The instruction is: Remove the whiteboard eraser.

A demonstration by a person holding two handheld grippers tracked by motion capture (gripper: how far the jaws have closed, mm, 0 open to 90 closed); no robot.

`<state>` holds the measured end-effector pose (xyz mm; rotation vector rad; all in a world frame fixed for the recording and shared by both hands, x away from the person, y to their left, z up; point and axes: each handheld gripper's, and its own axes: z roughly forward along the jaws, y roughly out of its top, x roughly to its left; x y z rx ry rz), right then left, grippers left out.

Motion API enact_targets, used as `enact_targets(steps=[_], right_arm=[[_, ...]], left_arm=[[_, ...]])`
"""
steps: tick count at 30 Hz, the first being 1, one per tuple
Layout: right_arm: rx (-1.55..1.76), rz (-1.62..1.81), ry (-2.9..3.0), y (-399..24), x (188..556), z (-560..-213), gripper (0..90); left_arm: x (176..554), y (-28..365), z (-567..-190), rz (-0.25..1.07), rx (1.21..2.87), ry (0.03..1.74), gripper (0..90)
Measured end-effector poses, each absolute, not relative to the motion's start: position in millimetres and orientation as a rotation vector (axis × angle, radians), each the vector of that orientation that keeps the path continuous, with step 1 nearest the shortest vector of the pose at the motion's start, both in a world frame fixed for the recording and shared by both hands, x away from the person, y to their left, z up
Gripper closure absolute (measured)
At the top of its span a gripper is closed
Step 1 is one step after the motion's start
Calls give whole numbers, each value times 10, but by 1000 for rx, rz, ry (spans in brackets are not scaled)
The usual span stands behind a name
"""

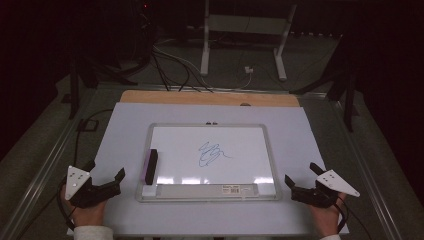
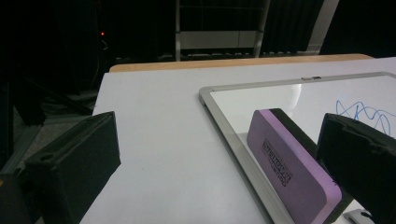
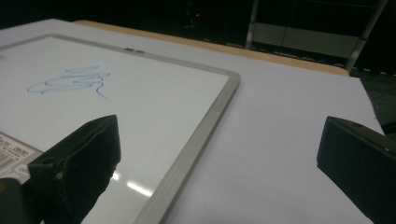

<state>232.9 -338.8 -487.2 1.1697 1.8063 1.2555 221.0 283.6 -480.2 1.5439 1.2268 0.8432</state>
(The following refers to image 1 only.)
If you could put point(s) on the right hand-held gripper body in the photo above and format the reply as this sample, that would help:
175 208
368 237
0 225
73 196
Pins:
322 190

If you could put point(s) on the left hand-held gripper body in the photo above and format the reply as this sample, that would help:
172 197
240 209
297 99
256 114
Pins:
87 190

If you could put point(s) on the black and purple whiteboard eraser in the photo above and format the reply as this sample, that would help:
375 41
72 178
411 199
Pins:
150 167

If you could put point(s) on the white whiteboard with grey frame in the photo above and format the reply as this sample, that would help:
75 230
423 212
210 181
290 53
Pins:
213 156

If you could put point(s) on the person's left hand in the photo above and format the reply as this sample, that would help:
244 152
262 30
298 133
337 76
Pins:
87 213

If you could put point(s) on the person's right hand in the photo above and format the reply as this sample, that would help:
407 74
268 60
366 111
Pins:
325 216

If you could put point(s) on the white sheet table cover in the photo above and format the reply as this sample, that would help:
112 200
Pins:
126 140

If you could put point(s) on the black tripod stand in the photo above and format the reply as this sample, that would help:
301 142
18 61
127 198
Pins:
340 83
83 76

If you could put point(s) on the wooden table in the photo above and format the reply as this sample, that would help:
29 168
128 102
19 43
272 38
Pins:
206 98

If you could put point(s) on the white metal stand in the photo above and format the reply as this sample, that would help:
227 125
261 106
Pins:
246 40

